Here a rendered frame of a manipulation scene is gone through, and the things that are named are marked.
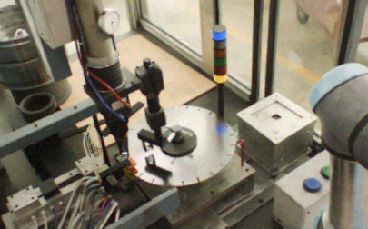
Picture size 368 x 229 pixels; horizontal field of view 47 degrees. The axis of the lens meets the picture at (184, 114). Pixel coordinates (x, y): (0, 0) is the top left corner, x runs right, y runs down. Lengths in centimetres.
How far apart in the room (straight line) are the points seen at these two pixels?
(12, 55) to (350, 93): 120
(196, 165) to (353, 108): 57
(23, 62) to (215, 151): 79
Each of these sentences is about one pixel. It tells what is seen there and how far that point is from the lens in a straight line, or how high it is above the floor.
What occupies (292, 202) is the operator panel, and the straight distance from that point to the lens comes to 118.
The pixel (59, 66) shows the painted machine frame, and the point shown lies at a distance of 106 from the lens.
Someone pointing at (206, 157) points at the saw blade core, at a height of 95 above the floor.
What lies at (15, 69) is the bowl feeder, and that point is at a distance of 165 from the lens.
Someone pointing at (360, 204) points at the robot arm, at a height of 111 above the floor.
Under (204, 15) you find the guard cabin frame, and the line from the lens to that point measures 170.
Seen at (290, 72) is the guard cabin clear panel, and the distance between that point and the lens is 145.
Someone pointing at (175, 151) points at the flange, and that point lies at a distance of 119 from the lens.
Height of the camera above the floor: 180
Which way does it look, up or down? 40 degrees down
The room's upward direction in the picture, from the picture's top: 6 degrees counter-clockwise
